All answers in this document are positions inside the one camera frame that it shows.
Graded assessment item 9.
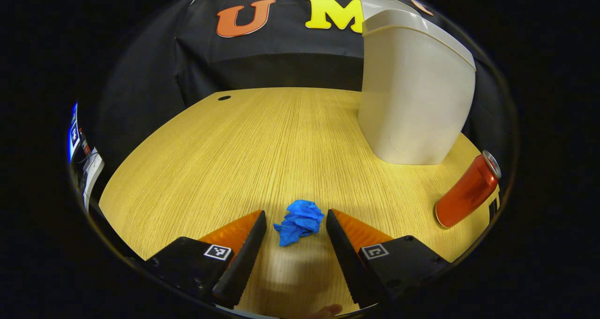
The computer monitor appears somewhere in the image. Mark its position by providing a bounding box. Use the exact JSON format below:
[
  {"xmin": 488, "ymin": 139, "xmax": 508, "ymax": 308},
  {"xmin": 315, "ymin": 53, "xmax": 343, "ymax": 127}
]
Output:
[{"xmin": 68, "ymin": 102, "xmax": 80, "ymax": 162}]

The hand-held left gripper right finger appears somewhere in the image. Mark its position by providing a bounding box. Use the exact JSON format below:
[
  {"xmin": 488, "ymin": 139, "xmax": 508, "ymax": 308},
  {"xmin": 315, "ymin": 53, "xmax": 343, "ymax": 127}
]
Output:
[{"xmin": 326, "ymin": 209, "xmax": 453, "ymax": 309}]

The white desktop garbage bin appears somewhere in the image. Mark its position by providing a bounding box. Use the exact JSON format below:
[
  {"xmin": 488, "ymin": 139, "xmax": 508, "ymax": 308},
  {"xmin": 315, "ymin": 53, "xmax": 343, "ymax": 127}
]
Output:
[{"xmin": 357, "ymin": 0, "xmax": 477, "ymax": 166}]

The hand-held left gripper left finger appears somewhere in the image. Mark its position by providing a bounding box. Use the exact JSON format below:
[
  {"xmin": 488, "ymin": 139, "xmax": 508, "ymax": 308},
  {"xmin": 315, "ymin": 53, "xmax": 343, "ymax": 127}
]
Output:
[{"xmin": 143, "ymin": 210, "xmax": 268, "ymax": 310}]

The white side table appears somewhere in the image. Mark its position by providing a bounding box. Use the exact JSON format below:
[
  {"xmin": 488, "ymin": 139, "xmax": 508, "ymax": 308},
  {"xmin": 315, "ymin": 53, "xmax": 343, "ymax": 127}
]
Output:
[{"xmin": 82, "ymin": 148, "xmax": 105, "ymax": 212}]

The red pop can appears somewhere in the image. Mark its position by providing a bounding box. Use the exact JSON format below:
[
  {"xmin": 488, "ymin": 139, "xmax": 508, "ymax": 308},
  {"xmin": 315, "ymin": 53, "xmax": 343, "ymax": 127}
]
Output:
[{"xmin": 435, "ymin": 150, "xmax": 502, "ymax": 229}]

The blue paper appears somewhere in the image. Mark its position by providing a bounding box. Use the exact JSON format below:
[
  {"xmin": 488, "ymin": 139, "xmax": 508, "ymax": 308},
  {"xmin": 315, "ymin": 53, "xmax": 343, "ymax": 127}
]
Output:
[{"xmin": 273, "ymin": 199, "xmax": 325, "ymax": 247}]

